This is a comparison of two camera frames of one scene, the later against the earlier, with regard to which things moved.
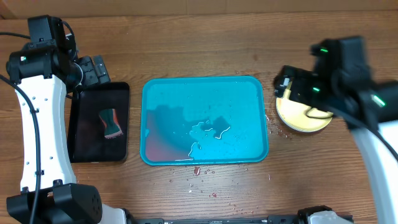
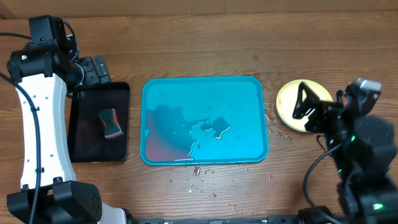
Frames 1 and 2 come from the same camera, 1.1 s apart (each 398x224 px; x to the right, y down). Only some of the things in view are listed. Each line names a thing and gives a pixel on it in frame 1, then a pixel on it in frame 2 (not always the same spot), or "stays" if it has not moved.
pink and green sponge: [109, 117] stays
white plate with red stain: [306, 123] stays
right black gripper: [301, 83] → [321, 114]
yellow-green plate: [299, 116] stays
